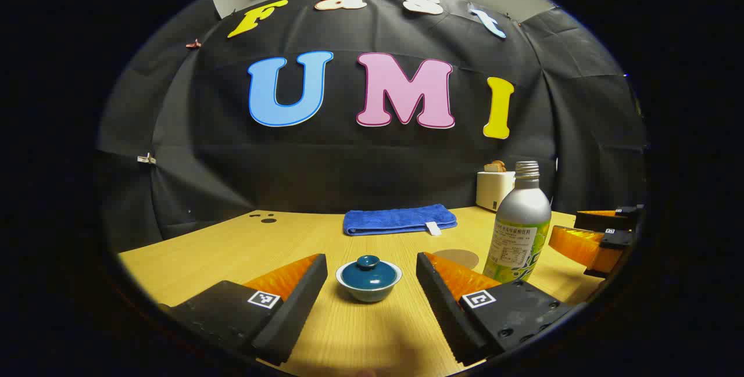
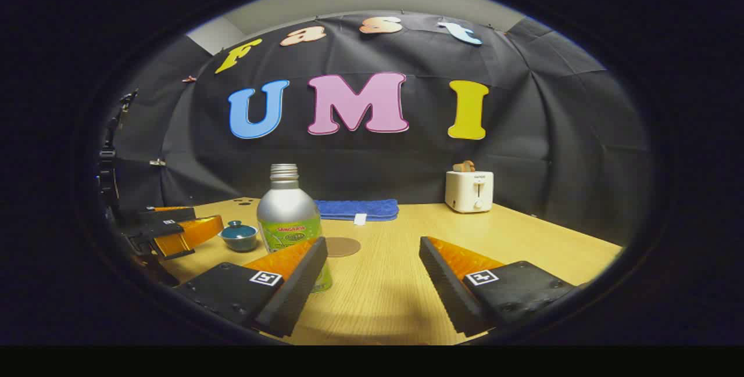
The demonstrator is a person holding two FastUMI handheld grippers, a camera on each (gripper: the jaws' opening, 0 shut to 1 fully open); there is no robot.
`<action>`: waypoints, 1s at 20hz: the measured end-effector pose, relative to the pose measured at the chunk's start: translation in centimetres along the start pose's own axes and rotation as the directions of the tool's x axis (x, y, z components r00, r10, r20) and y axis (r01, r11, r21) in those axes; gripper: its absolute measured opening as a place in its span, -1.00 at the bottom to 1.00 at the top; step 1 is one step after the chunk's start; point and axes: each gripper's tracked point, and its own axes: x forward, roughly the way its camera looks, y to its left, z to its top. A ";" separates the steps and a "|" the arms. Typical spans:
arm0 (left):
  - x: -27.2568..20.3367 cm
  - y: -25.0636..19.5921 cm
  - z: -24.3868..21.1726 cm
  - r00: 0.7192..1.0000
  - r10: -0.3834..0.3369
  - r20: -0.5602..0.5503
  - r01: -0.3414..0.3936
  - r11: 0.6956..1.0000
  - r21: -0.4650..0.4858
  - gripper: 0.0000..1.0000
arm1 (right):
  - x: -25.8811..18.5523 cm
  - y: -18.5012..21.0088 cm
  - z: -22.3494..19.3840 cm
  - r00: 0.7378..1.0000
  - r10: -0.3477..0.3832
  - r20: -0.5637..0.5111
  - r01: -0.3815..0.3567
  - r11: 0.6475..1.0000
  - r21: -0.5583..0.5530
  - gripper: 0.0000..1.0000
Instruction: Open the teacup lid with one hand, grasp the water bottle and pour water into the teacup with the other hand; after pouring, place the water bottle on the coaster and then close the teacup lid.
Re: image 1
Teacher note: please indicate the white cloth clip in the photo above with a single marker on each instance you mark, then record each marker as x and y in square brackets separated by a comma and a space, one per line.
[146, 159]

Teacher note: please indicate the black backdrop cloth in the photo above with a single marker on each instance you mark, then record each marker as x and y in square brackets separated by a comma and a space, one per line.
[349, 168]

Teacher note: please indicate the teal teacup lid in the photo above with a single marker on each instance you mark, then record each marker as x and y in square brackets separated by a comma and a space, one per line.
[368, 275]

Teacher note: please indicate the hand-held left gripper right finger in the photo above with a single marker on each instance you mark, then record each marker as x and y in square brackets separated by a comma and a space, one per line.
[442, 301]

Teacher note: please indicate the white teacup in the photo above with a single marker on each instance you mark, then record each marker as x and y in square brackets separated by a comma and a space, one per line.
[369, 294]

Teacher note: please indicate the white toaster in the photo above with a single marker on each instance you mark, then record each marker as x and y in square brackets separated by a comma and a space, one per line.
[493, 191]

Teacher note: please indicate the silver green water bottle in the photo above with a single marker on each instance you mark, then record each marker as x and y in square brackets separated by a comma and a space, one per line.
[520, 214]

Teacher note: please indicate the folded blue towel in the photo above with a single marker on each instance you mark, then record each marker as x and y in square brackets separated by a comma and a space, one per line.
[398, 218]

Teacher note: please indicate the toasted bread slice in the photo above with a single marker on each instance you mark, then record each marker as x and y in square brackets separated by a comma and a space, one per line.
[494, 167]

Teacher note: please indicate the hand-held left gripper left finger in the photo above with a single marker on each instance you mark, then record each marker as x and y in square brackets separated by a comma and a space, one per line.
[293, 301]

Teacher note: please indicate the red cloth clip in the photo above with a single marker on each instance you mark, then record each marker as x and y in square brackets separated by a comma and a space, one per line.
[193, 45]

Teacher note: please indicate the round brown coaster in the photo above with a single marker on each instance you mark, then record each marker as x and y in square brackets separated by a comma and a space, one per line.
[459, 258]

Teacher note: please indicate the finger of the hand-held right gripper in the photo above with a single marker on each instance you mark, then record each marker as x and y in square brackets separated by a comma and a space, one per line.
[604, 221]
[581, 246]

